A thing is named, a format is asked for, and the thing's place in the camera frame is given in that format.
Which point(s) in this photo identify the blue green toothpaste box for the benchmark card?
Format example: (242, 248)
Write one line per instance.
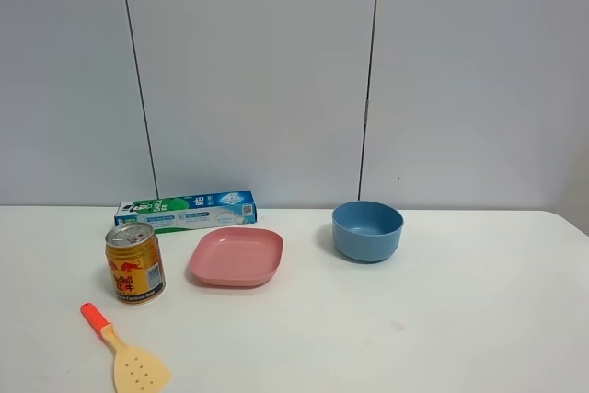
(190, 212)

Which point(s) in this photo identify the blue bowl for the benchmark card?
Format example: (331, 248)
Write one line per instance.
(366, 231)

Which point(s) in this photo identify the gold Red Bull can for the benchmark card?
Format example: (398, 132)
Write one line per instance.
(136, 267)

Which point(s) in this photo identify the pink square plate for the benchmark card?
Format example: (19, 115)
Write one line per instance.
(237, 257)

